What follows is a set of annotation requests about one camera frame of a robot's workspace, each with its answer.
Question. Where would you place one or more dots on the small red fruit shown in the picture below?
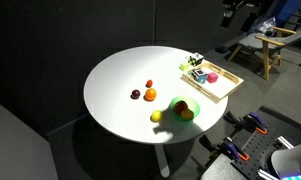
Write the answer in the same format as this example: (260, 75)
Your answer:
(149, 83)

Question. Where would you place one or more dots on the yellow orange fruit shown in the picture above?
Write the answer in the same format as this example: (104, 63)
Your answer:
(187, 114)

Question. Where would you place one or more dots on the green plastic bowl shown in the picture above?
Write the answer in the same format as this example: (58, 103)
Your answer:
(194, 105)

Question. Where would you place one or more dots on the dark purple plum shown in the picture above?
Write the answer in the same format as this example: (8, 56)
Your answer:
(135, 94)

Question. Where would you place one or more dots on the yellow lemon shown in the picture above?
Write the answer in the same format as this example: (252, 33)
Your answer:
(156, 115)

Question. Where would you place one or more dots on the red apple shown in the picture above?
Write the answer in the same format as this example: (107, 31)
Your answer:
(180, 107)

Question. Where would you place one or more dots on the lime green cube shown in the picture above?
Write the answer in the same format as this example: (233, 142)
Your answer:
(184, 66)

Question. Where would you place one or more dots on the blue white patterned cube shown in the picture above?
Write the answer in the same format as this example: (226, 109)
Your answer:
(199, 75)

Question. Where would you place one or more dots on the black white checkered box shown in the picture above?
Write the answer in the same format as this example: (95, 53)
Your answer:
(195, 59)

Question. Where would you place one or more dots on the pink cube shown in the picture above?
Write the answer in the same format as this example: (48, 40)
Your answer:
(212, 77)

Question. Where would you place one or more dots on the light wooden tray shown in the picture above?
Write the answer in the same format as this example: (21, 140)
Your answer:
(223, 88)

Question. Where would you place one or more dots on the white table leg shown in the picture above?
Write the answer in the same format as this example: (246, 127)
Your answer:
(161, 163)

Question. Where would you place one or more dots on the dark shoe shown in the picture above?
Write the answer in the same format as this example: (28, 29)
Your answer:
(221, 49)

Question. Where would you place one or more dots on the purple clamp orange tip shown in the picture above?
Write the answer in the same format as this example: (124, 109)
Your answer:
(235, 150)
(256, 121)

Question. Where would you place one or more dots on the wooden armchair grey cushion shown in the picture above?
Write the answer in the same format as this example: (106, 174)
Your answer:
(266, 50)

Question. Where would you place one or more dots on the clear plastic bag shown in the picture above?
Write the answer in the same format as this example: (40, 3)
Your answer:
(266, 25)

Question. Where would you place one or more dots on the blue fabric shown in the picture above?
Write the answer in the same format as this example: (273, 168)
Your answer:
(290, 10)

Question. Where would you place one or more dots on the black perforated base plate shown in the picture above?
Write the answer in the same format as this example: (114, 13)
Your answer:
(260, 146)

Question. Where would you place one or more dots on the silver aluminium rail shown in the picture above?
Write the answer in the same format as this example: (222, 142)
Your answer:
(266, 175)
(285, 142)

